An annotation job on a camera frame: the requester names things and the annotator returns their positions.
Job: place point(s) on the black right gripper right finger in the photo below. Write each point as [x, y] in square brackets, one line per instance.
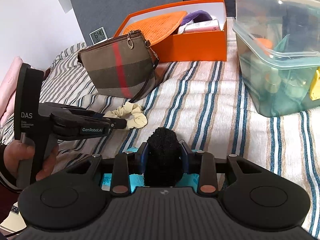
[203, 164]

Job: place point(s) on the pink pillow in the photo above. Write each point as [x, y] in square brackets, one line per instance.
[8, 90]

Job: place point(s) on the clear plastic storage container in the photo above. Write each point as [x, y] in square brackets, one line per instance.
[278, 48]

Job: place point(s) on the beige scrunchie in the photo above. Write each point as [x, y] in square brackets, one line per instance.
[132, 113]

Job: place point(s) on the striped bed cover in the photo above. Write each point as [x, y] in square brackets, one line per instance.
[208, 106]

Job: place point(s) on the orange cardboard box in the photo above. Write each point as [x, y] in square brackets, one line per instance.
[198, 46]

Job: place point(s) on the brown plaid zipper pouch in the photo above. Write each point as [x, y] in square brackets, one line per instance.
[124, 67]

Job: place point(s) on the purple fleece cloth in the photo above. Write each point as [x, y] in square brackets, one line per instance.
[195, 17]

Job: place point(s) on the black pompom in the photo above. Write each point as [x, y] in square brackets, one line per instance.
[164, 164]

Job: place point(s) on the orange silicone mat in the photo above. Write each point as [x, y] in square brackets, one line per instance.
[157, 28]

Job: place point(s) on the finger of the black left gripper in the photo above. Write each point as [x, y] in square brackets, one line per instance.
[54, 107]
[67, 126]

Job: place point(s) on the person's left hand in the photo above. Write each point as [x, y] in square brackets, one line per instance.
[17, 151]

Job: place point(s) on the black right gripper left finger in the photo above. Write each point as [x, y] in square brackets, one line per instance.
[125, 164]

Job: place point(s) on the white digital clock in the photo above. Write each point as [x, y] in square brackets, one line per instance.
[98, 36]

